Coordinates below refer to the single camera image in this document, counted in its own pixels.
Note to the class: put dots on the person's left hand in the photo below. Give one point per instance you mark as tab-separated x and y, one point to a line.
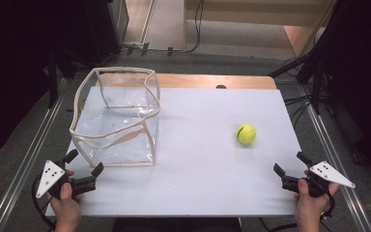
67	208

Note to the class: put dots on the person's right hand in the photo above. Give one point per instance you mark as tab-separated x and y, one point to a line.
309	208

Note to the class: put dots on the black metal stand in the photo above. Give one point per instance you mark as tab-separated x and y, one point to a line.
290	66
52	87

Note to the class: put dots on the wooden table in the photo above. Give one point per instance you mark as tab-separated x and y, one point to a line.
206	81

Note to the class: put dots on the metal floor rail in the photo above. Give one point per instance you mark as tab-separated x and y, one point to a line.
22	174
328	148

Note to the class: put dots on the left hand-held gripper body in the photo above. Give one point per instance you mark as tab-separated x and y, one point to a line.
50	175

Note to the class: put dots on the dark cabinet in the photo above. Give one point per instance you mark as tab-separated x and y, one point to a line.
87	29

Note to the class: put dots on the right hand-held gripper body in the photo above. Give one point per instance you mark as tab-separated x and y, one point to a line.
330	174

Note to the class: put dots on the black curtain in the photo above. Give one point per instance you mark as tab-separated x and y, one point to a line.
360	80
9	80

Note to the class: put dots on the clear plastic bin beige trim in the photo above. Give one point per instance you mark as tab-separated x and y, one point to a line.
116	127

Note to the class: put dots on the person's dark legs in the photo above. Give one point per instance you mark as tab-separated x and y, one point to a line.
174	225

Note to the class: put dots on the white board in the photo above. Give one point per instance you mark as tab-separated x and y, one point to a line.
199	167

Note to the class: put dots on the yellow tennis ball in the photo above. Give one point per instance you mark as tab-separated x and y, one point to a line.
246	133

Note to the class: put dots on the light wooden furniture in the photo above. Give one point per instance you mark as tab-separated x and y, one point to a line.
254	16

